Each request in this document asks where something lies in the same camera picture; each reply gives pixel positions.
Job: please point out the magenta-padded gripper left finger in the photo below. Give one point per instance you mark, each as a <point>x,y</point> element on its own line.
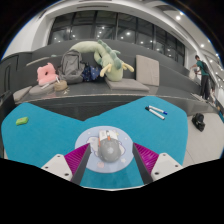
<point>77,159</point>

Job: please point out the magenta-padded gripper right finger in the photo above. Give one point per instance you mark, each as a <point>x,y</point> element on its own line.
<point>146,159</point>

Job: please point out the grey white orange computer mouse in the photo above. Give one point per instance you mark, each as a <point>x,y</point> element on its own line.
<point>109,150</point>

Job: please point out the round light blue mouse pad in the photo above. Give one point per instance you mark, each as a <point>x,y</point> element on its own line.
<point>86,138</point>

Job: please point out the white marker black cap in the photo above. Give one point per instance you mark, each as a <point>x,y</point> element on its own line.
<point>155,113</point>

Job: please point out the dark grey tiered bench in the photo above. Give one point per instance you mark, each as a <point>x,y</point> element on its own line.
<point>83,105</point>

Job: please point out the black bag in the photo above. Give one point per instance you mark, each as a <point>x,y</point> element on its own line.
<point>198,122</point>

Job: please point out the green eraser block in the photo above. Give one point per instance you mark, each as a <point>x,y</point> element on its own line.
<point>22,121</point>

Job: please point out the tan round pouch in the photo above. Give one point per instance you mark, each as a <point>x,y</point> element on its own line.
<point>60,86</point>

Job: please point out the flat grey seat cushion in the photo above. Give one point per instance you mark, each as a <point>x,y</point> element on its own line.
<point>128,85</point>
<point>21,94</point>
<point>41,90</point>

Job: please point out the navy patterned bag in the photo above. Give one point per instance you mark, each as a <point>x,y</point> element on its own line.
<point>91,72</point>

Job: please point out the black suitcase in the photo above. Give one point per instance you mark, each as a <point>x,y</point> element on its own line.
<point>6,106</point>

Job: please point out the upright grey seat cushion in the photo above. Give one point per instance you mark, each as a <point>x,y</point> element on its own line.
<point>147,70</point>

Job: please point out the pink plush toy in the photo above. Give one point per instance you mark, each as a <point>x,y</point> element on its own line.
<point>46,74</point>

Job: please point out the grey backpack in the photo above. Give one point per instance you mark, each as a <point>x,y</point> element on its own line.
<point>71,65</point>

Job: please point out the person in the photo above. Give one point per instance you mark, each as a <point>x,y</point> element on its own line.
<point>201,75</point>

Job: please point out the green dragon plush toy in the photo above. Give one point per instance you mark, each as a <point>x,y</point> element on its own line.
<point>111,63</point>

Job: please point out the ceiling lights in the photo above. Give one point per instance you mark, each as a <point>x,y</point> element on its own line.
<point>177,17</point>

